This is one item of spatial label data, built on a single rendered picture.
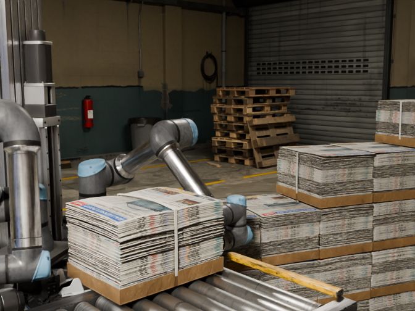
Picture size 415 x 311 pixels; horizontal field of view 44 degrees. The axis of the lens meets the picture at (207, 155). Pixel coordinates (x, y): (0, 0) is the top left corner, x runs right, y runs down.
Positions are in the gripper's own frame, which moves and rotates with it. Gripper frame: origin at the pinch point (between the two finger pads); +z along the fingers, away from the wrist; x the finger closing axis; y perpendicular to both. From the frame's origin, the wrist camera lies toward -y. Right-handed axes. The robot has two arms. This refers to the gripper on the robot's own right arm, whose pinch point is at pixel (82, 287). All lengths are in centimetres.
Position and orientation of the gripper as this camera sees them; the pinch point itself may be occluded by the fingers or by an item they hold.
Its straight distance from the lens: 160.3
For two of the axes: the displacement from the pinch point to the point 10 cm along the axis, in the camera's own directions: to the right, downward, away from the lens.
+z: 7.4, -1.0, 6.7
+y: 0.0, -9.9, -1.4
